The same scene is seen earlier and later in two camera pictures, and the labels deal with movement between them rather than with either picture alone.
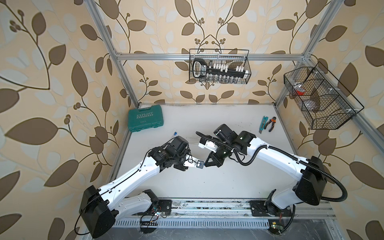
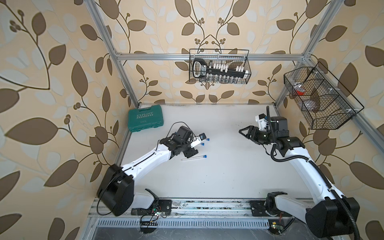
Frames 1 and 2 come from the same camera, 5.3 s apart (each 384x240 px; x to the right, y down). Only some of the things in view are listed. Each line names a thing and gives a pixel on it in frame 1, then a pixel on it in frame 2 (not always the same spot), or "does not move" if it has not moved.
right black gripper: x=214 y=160 -> x=251 y=128
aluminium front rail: x=228 y=208 does not move
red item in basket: x=300 y=93 does not move
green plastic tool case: x=145 y=117 does not move
